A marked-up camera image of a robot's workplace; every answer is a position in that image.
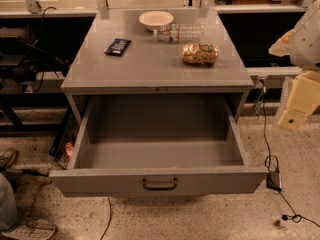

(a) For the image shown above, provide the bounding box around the grey top drawer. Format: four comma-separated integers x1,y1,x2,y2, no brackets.
50,94,267,197

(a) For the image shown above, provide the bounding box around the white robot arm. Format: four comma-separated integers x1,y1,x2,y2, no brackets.
269,0,320,131

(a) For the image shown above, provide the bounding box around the grey metal drawer cabinet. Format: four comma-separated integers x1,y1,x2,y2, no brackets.
62,7,253,120

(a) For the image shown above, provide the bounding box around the red can behind drawer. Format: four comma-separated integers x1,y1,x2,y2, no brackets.
65,142,74,159

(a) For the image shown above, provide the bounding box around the black power adapter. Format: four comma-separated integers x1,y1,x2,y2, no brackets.
267,171,282,191

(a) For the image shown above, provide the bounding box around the golden chip bag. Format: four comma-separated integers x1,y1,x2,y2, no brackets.
182,43,219,65

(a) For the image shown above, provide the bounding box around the clear plastic water bottle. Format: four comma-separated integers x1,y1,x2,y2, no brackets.
153,23,204,43

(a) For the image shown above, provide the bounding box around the white ceramic bowl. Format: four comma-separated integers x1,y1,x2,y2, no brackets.
139,11,174,31

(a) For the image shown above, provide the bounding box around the dark blue snack bar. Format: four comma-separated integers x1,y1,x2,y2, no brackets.
105,38,131,56

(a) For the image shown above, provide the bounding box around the black machinery on left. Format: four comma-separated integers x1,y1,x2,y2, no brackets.
0,24,71,93

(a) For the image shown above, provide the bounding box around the grey shoe lower left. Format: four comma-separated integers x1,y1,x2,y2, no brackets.
2,217,56,240

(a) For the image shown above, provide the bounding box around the grey shoe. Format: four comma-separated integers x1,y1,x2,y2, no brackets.
2,217,56,240
0,148,17,170

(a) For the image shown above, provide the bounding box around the grey shoe upper left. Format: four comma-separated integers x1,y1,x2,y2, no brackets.
0,148,17,170

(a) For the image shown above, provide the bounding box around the blue jeans leg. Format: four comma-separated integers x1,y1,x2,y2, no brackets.
0,174,19,231

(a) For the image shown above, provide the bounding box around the black top drawer handle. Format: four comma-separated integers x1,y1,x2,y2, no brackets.
142,178,178,191

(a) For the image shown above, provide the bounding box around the black cable under cabinet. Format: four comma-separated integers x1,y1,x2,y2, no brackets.
99,197,113,240

